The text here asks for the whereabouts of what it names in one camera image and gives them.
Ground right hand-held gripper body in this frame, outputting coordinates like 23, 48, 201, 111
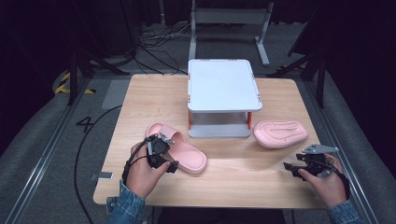
295, 143, 340, 178

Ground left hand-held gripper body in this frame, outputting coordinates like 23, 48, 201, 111
145, 132, 176, 171

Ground pink slipper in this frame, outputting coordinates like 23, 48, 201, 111
145, 121, 208, 175
252, 119, 309, 149

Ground person's right hand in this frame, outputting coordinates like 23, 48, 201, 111
297, 153, 348, 208

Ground person's left hand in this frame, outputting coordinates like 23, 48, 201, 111
125, 142, 172, 199

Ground white shoe rack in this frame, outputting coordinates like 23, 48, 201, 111
187, 58, 263, 139

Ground black stand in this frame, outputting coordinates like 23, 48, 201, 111
67, 43, 131, 106
266, 43, 329, 109

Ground grey metal stand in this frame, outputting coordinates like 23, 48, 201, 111
188, 0, 276, 67

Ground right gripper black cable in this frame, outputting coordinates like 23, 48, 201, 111
320, 158, 352, 201

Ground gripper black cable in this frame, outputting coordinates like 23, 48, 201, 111
121, 135, 157, 185
320, 158, 352, 201

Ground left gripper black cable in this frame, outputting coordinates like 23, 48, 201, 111
121, 135, 157, 185

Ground black floor cable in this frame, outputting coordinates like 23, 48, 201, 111
73, 105, 123, 224

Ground tangle of black cables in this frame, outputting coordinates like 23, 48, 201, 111
134, 22, 191, 77

